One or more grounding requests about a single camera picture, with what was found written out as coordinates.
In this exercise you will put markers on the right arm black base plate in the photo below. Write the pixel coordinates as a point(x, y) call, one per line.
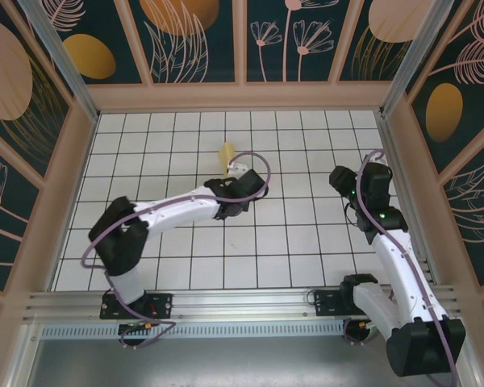
point(326, 304)

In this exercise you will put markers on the yellow cloth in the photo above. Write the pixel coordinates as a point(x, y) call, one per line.
point(226, 155)

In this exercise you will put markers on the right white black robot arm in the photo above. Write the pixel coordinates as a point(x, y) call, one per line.
point(403, 278)

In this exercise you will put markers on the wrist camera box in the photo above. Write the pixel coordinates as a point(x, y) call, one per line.
point(239, 167)
point(381, 160)

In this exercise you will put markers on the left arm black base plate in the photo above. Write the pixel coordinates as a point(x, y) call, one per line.
point(161, 304)

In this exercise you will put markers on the aluminium corner post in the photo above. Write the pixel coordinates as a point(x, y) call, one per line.
point(64, 68)
point(407, 60)

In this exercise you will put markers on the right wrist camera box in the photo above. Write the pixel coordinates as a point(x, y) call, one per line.
point(381, 160)

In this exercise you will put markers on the aluminium side rail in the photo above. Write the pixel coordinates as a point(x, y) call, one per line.
point(388, 137)

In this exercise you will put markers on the grey metal sheet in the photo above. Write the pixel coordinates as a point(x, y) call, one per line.
point(242, 363)

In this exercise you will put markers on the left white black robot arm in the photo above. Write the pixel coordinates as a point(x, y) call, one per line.
point(177, 211)

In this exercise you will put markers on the long aluminium mounting rail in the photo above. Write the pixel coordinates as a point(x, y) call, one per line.
point(242, 302)

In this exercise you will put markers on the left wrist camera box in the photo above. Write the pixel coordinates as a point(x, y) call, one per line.
point(239, 167)

